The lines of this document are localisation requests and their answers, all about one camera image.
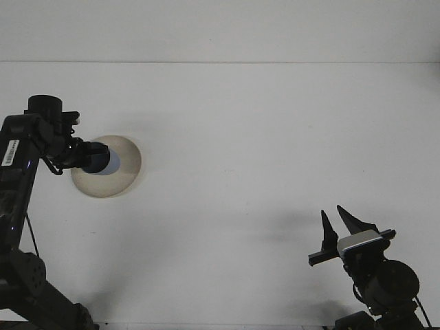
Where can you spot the pale blue cup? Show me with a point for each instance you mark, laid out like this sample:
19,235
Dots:
114,165

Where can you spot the pale round plate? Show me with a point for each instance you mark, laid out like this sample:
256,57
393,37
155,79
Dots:
113,185

